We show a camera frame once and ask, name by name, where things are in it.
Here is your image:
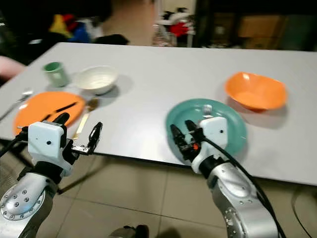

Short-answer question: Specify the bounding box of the black chair back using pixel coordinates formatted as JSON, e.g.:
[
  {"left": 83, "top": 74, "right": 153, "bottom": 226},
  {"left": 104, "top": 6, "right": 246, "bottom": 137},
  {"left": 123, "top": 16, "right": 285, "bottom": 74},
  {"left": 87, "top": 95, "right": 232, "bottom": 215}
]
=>
[{"left": 94, "top": 34, "right": 129, "bottom": 46}]

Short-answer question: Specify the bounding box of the orange bowl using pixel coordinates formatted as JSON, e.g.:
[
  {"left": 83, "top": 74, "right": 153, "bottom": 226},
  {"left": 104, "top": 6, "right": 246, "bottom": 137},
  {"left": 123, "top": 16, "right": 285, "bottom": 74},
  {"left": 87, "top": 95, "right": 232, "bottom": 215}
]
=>
[{"left": 224, "top": 72, "right": 288, "bottom": 112}]

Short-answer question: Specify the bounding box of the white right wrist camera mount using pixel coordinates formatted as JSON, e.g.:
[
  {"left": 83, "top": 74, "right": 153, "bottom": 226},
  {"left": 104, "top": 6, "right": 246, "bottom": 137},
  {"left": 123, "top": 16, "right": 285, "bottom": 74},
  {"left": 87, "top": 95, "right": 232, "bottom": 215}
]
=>
[{"left": 192, "top": 117, "right": 229, "bottom": 174}]

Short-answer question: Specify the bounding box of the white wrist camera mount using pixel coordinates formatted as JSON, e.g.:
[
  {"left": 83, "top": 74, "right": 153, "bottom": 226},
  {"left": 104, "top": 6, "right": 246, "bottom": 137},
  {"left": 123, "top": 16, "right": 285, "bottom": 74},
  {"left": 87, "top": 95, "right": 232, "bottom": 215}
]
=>
[
  {"left": 192, "top": 117, "right": 229, "bottom": 174},
  {"left": 28, "top": 120, "right": 66, "bottom": 165}
]

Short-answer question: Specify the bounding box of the yellow red blue toy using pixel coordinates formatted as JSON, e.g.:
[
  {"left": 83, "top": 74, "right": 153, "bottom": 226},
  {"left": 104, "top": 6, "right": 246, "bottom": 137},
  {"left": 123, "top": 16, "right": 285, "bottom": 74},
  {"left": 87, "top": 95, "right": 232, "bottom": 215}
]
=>
[{"left": 50, "top": 14, "right": 92, "bottom": 44}]

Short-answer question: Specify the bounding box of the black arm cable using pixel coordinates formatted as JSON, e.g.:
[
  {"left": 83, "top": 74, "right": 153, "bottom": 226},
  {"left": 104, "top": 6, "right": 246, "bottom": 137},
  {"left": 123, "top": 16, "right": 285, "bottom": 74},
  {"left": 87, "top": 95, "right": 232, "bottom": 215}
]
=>
[
  {"left": 0, "top": 126, "right": 30, "bottom": 157},
  {"left": 203, "top": 136, "right": 287, "bottom": 238}
]

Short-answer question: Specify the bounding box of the gold spoon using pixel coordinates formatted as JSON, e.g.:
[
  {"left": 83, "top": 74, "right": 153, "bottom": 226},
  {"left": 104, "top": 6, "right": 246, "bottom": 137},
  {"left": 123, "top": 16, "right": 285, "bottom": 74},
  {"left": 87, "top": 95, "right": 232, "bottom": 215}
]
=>
[{"left": 72, "top": 98, "right": 101, "bottom": 141}]

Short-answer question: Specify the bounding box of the red and white toy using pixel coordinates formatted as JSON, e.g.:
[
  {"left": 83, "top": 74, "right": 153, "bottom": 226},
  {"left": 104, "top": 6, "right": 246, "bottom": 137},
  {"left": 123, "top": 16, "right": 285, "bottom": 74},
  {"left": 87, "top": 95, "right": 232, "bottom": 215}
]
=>
[{"left": 156, "top": 7, "right": 196, "bottom": 48}]

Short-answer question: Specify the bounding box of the black table leg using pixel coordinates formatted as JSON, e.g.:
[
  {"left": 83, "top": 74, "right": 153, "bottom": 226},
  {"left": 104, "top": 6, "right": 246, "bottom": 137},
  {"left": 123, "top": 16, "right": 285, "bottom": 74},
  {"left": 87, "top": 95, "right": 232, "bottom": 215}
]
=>
[{"left": 57, "top": 155, "right": 109, "bottom": 194}]

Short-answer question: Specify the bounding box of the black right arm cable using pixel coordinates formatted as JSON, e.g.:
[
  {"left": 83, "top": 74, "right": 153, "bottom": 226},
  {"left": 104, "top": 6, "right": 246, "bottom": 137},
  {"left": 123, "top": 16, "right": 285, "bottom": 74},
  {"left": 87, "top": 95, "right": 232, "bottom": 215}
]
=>
[{"left": 203, "top": 136, "right": 287, "bottom": 238}]

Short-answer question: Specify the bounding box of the white bowl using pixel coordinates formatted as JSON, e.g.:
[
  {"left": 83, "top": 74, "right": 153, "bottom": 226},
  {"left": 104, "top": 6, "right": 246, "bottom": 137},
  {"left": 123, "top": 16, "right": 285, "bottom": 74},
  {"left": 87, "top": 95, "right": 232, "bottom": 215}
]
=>
[{"left": 73, "top": 65, "right": 119, "bottom": 96}]

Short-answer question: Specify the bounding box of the green cup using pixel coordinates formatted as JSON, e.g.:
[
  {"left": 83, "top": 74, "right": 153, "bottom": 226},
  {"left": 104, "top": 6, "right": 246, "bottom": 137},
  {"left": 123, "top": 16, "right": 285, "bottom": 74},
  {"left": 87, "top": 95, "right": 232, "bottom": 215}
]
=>
[{"left": 43, "top": 61, "right": 70, "bottom": 88}]

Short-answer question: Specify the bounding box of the long silver fork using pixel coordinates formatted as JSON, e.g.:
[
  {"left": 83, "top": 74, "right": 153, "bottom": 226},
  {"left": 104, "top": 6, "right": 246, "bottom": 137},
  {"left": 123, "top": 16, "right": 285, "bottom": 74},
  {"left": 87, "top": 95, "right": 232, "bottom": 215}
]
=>
[{"left": 0, "top": 89, "right": 34, "bottom": 121}]

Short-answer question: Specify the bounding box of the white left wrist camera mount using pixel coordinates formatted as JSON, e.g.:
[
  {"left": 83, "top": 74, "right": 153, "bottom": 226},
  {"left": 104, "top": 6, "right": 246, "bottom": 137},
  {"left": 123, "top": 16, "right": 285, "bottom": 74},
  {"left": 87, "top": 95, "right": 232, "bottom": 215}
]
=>
[{"left": 28, "top": 120, "right": 66, "bottom": 165}]

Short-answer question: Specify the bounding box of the brown cardboard box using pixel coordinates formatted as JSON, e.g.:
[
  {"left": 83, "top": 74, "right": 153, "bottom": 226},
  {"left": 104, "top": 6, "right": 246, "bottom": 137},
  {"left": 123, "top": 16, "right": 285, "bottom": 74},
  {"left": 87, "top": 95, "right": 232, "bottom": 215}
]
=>
[{"left": 238, "top": 15, "right": 288, "bottom": 49}]

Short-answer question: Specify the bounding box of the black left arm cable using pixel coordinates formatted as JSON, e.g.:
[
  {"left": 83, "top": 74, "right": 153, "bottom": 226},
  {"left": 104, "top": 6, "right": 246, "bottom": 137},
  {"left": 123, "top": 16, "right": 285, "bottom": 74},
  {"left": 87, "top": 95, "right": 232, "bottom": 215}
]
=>
[{"left": 0, "top": 126, "right": 30, "bottom": 157}]

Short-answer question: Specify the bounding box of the orange plate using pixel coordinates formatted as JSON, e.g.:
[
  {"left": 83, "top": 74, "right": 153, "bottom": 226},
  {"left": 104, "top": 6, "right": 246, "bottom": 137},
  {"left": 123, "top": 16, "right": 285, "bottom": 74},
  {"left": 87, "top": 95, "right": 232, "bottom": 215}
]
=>
[{"left": 13, "top": 91, "right": 87, "bottom": 135}]

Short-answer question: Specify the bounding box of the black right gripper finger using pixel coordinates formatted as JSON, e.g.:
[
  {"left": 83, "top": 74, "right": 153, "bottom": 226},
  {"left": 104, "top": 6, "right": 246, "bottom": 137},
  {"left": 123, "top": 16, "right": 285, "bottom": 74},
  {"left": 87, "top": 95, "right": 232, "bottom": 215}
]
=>
[
  {"left": 184, "top": 119, "right": 204, "bottom": 142},
  {"left": 170, "top": 124, "right": 189, "bottom": 154}
]

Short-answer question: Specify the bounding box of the teal plate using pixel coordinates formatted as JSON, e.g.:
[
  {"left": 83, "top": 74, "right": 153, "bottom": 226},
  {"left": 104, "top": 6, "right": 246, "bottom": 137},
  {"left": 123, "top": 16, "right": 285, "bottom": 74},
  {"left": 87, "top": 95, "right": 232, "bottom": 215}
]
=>
[{"left": 165, "top": 98, "right": 248, "bottom": 162}]

